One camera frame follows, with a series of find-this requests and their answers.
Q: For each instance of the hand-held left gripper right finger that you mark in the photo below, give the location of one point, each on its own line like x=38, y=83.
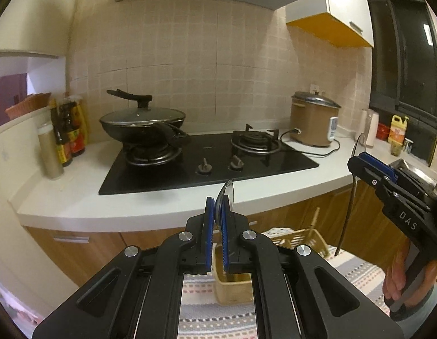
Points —
x=224, y=240

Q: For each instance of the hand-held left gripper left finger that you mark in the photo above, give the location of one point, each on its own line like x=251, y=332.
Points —
x=209, y=236

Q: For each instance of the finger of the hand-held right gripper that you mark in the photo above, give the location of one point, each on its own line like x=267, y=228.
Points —
x=366, y=173
x=379, y=166

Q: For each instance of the steel spoon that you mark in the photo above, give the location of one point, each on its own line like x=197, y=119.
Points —
x=351, y=201
x=226, y=194

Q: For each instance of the yellow plastic utensil basket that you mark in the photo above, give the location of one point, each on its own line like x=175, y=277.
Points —
x=236, y=289

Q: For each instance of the person's right hand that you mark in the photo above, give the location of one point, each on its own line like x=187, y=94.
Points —
x=395, y=275

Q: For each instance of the steel sink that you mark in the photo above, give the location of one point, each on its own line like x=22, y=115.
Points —
x=412, y=174

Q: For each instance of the red box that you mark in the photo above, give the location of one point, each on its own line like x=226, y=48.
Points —
x=383, y=131

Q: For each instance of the white electric kettle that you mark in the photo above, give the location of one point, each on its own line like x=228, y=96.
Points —
x=369, y=129

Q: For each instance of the yellow detergent bottle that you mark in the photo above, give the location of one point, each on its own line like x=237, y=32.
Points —
x=398, y=132

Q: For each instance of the steel faucet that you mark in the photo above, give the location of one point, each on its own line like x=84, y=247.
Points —
x=435, y=144

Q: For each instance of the black gas stove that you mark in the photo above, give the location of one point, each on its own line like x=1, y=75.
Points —
x=211, y=162

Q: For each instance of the brown rice cooker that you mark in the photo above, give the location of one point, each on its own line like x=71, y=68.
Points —
x=310, y=123

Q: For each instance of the striped woven tablecloth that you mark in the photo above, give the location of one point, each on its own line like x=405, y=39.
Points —
x=359, y=279

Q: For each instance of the dark window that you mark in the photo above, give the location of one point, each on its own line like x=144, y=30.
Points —
x=398, y=60

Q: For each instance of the white kitchen countertop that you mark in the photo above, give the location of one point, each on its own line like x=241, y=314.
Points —
x=80, y=190

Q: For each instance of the glass wok lid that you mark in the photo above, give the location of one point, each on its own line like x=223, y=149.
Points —
x=140, y=114

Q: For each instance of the thin dark sauce bottle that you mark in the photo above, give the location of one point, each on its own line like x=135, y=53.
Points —
x=63, y=141

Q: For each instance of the beige canister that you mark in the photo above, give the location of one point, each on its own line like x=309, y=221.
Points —
x=50, y=152

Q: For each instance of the woven tray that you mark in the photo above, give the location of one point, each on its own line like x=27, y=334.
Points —
x=27, y=104

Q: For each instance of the wall socket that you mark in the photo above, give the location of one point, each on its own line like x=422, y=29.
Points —
x=315, y=88

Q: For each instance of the white and yellow wall cabinet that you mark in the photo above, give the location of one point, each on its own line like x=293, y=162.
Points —
x=345, y=3

